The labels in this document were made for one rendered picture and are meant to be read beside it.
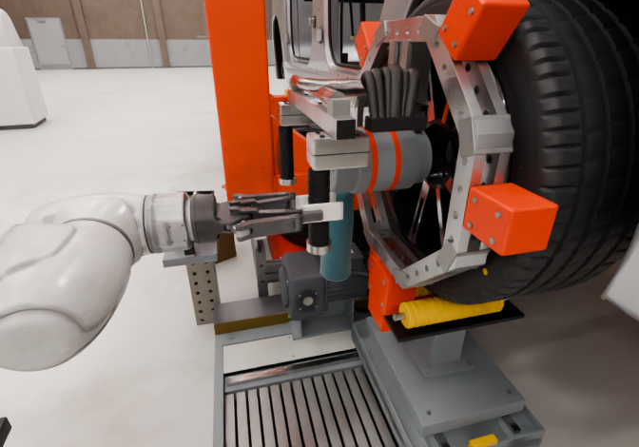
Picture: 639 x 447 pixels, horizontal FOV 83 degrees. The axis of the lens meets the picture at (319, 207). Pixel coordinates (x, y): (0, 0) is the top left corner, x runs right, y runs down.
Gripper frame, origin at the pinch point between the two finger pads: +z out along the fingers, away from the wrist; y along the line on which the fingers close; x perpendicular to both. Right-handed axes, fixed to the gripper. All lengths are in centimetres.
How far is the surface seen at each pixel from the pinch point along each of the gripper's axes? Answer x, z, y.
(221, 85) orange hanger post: 14, -14, -60
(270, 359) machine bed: -75, -7, -41
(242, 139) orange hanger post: -2, -10, -60
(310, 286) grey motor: -46, 7, -39
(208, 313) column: -77, -29, -73
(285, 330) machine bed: -75, 0, -53
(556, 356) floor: -82, 99, -23
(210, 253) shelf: -38, -23, -54
